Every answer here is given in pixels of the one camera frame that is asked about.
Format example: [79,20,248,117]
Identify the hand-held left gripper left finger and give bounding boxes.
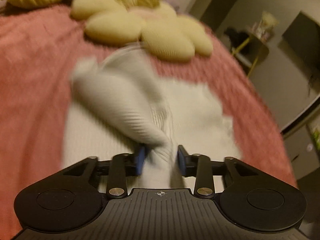
[60,145,147,198]

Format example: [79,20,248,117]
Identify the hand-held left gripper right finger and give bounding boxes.
[177,145,250,198]

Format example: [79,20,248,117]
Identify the white ribbed knit sweater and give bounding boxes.
[61,44,242,189]

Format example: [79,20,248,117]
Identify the black bag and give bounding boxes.
[224,27,247,48]

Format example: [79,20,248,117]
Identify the white yellow-legged side table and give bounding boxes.
[231,34,270,77]

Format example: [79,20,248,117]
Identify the pink ribbed blanket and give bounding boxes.
[0,4,298,233]

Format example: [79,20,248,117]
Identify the yellow flower pillow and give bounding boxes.
[71,0,214,62]

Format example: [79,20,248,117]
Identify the wrapped flower bouquet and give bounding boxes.
[252,11,278,41]

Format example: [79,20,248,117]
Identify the dark wall television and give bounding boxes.
[282,11,320,80]

